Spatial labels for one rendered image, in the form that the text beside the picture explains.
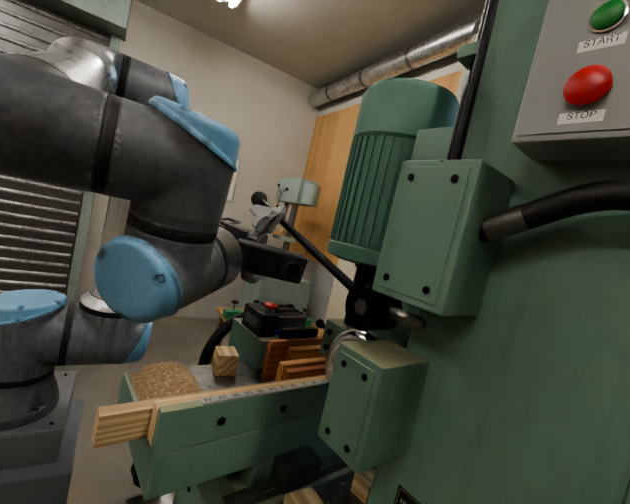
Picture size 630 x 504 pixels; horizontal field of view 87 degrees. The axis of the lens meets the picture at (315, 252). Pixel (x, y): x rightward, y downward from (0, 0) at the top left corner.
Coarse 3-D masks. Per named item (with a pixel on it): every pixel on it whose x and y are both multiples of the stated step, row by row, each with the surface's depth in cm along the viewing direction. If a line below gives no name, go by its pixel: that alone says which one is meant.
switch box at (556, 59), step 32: (576, 0) 28; (608, 0) 26; (544, 32) 29; (576, 32) 27; (608, 32) 26; (544, 64) 29; (576, 64) 27; (608, 64) 26; (544, 96) 29; (608, 96) 25; (544, 128) 28; (576, 128) 27; (608, 128) 25; (544, 160) 33; (576, 160) 31; (608, 160) 29
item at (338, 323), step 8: (328, 320) 65; (336, 320) 66; (328, 328) 65; (336, 328) 63; (344, 328) 62; (352, 328) 63; (328, 336) 65; (336, 336) 63; (328, 344) 64; (320, 352) 66
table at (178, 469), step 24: (216, 384) 58; (240, 384) 60; (264, 432) 49; (288, 432) 52; (312, 432) 56; (144, 456) 42; (168, 456) 41; (192, 456) 43; (216, 456) 45; (240, 456) 47; (264, 456) 50; (144, 480) 41; (168, 480) 41; (192, 480) 43
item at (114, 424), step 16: (256, 384) 53; (144, 400) 43; (96, 416) 39; (112, 416) 39; (128, 416) 40; (144, 416) 41; (96, 432) 38; (112, 432) 39; (128, 432) 41; (144, 432) 42
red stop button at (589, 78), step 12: (576, 72) 26; (588, 72) 26; (600, 72) 25; (576, 84) 26; (588, 84) 26; (600, 84) 25; (564, 96) 27; (576, 96) 26; (588, 96) 25; (600, 96) 25
